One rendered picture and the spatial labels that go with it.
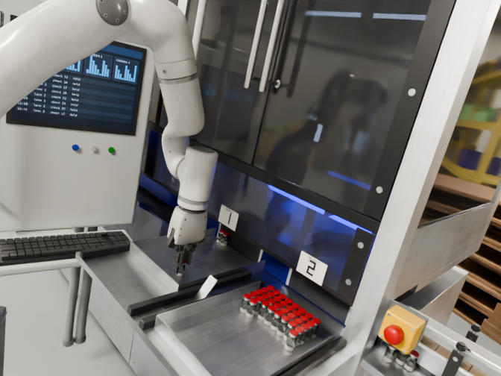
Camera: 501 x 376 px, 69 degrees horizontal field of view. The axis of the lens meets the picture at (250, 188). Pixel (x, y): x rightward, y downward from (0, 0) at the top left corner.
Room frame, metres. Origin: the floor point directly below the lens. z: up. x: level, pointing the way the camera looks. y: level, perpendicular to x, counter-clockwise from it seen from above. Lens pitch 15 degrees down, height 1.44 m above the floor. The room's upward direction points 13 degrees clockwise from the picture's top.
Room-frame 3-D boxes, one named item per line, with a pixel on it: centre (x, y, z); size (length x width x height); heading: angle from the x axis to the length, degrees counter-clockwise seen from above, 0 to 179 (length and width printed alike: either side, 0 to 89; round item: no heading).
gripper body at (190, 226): (0.94, 0.14, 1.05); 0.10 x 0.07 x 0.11; 138
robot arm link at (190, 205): (0.94, 0.14, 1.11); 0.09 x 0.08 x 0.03; 138
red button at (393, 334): (0.71, -0.38, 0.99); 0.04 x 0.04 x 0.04; 48
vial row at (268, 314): (0.80, -0.13, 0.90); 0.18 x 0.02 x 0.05; 48
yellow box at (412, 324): (0.74, -0.41, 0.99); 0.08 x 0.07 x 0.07; 138
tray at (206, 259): (1.05, 0.11, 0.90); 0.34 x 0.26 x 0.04; 138
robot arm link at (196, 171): (0.94, 0.15, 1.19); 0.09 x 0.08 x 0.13; 45
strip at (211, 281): (0.82, 0.09, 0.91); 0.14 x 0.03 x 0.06; 138
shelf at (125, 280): (0.88, 0.03, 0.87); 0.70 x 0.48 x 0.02; 48
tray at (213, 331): (0.74, -0.07, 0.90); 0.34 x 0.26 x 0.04; 138
